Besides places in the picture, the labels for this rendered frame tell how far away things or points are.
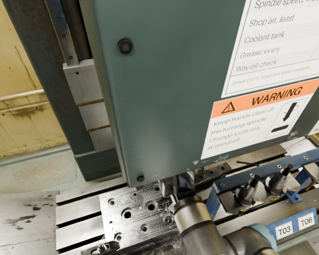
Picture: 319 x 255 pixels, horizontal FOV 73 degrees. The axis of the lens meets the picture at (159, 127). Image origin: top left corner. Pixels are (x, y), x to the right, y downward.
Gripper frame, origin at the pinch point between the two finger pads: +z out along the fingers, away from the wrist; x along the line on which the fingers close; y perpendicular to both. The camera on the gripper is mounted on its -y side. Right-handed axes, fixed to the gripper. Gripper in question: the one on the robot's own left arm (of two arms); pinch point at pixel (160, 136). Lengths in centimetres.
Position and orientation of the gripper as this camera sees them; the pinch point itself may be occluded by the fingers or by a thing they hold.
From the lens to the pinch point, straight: 58.8
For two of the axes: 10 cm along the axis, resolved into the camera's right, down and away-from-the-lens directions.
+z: -3.2, -7.1, 6.3
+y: -0.2, 6.7, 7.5
